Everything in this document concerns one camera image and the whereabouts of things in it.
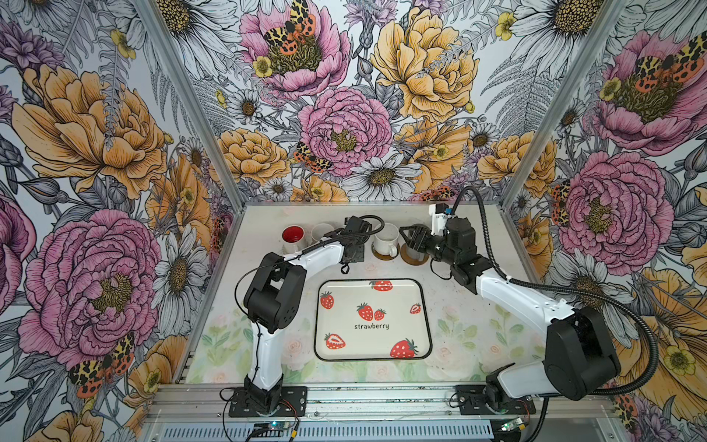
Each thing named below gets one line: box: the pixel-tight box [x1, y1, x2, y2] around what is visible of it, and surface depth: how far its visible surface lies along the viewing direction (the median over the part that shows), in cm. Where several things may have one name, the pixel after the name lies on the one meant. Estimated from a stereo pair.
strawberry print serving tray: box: [313, 278, 433, 361], surface depth 90 cm
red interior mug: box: [280, 224, 305, 256], surface depth 104 cm
